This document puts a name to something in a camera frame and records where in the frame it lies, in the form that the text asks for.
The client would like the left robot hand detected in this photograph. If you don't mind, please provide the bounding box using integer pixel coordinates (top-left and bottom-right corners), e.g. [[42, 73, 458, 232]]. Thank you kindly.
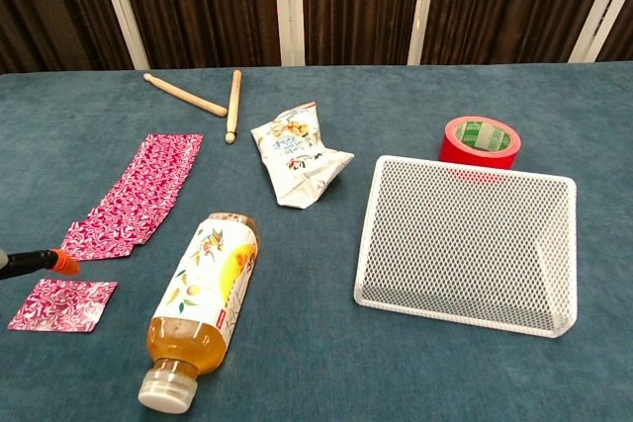
[[0, 247, 81, 282]]

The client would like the pink patterned packet strip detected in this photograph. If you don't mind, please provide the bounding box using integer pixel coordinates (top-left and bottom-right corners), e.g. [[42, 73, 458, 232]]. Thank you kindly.
[[87, 132, 205, 247]]

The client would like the tea bottle with white cap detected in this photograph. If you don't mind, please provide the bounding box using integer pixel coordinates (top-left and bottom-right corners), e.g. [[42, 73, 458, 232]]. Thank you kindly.
[[136, 211, 261, 415]]

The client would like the long wooden drumstick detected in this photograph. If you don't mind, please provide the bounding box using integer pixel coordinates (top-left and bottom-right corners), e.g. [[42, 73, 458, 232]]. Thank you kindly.
[[142, 72, 228, 119]]

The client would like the short wooden drumstick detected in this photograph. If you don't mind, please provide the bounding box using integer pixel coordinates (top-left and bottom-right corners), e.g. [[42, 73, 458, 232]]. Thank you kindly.
[[225, 69, 243, 145]]

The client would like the crumpled white snack bag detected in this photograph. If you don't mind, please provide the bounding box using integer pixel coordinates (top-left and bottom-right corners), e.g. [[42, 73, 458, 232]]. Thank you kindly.
[[250, 100, 356, 210]]

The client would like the blue table cloth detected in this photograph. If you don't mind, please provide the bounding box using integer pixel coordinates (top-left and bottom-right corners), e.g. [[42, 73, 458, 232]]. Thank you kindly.
[[0, 60, 633, 422]]

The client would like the brown curtain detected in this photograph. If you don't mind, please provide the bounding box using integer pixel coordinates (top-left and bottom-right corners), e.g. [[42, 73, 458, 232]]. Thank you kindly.
[[0, 0, 633, 75]]

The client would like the red tape roll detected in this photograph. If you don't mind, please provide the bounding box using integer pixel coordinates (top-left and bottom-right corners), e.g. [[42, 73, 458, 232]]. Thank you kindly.
[[437, 115, 523, 184]]

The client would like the white double frame post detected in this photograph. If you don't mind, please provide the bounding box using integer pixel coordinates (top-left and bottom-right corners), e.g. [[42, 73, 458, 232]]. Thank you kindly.
[[272, 0, 307, 68]]

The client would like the white wire mesh basket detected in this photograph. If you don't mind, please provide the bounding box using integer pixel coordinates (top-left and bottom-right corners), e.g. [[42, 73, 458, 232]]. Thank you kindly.
[[353, 154, 579, 340]]

